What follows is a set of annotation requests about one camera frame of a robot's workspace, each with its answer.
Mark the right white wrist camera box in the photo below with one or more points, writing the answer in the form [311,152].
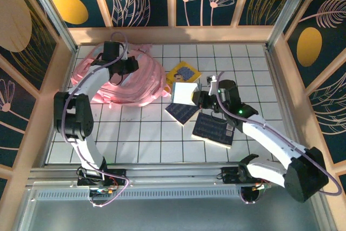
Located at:
[212,79]

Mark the slotted grey metal strip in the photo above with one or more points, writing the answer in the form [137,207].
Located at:
[162,194]

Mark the yellow illustrated book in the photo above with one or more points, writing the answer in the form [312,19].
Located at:
[183,72]

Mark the grey notebook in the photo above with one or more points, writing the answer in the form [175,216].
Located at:
[183,93]

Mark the pink school backpack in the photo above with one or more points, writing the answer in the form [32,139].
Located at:
[135,90]

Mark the aluminium side rail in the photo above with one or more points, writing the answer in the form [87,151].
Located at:
[275,79]

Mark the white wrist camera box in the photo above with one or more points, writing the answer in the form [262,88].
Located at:
[125,54]
[212,79]

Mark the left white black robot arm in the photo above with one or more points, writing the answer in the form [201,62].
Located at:
[73,117]

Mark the aluminium corner post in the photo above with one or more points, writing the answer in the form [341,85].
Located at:
[52,12]
[288,12]

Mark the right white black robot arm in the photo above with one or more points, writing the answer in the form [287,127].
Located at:
[305,177]

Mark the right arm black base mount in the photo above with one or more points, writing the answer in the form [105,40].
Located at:
[228,175]

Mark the long aluminium mounting rail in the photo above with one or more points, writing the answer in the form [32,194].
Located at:
[173,174]

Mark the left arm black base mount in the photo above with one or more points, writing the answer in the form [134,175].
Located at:
[119,174]

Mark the small electronics board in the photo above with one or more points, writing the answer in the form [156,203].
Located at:
[260,186]
[104,191]

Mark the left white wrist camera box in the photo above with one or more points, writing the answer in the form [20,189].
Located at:
[125,54]

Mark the dark blue patterned notebook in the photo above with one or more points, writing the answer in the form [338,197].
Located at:
[181,113]
[213,129]

